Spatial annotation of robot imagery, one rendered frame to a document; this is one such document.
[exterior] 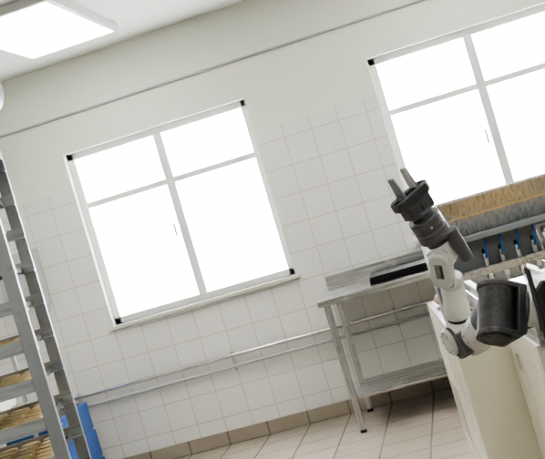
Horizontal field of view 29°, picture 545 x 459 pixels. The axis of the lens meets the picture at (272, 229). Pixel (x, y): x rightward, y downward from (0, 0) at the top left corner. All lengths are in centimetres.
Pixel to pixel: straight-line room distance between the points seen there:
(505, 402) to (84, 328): 437
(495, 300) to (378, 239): 468
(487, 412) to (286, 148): 372
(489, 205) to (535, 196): 17
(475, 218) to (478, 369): 57
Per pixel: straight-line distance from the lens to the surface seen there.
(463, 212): 399
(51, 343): 282
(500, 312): 263
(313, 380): 746
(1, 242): 237
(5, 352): 241
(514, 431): 406
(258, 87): 740
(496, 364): 401
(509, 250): 405
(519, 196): 402
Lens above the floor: 142
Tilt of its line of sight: level
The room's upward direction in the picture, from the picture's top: 16 degrees counter-clockwise
